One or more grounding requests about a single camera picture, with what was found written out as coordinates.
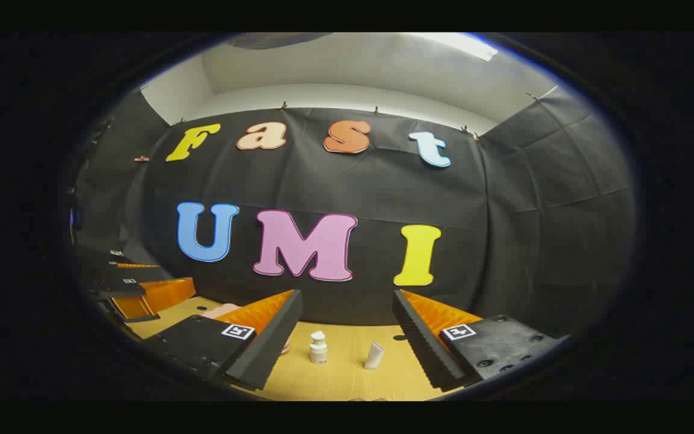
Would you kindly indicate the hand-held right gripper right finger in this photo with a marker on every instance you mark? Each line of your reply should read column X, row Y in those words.
column 422, row 340

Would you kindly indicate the white squeeze tube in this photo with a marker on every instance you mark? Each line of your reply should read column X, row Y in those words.
column 374, row 357

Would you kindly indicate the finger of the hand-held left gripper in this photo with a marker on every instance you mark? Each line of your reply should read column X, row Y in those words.
column 124, row 289
column 136, row 272

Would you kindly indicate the white pump bottle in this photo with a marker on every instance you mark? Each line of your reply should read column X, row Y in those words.
column 318, row 352

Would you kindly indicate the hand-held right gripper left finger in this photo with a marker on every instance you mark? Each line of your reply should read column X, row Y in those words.
column 271, row 337

